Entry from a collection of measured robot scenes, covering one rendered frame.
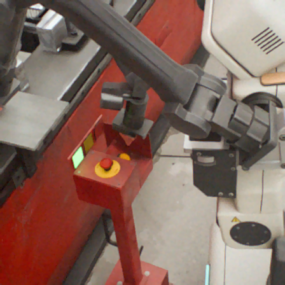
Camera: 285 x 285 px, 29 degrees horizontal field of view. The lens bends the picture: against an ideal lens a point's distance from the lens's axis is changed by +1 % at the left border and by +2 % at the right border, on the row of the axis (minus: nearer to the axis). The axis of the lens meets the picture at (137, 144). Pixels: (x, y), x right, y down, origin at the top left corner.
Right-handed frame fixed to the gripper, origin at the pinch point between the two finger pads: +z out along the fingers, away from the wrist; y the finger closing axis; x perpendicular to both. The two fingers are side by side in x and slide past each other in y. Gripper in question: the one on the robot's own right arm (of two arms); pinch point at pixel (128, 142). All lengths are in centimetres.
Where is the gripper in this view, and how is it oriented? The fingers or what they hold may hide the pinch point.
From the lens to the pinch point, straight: 157.2
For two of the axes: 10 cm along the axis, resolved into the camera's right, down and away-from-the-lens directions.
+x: -4.3, 6.7, -6.1
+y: -9.0, -4.1, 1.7
